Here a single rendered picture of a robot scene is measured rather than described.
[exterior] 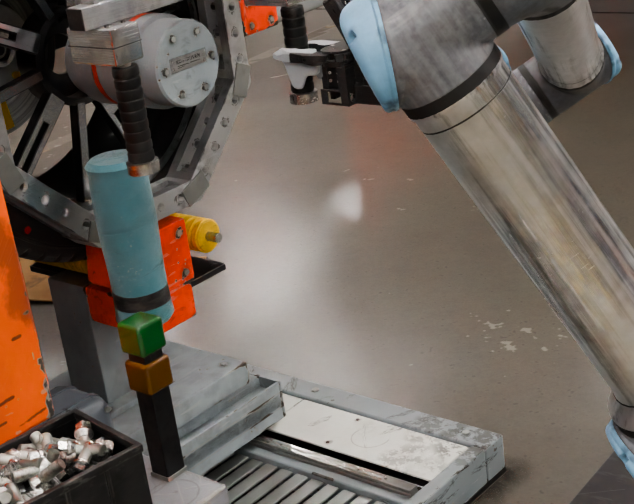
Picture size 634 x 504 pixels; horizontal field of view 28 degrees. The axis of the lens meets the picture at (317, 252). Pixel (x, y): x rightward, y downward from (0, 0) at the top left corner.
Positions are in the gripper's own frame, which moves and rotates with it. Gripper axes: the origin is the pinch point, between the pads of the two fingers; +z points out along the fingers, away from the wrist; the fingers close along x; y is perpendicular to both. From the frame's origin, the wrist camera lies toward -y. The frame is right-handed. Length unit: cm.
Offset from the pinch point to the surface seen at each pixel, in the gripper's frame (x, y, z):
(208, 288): 61, 83, 94
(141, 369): -57, 22, -23
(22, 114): -12, 12, 54
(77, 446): -69, 26, -23
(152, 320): -55, 17, -23
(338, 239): 101, 83, 83
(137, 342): -57, 19, -23
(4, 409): -67, 26, -8
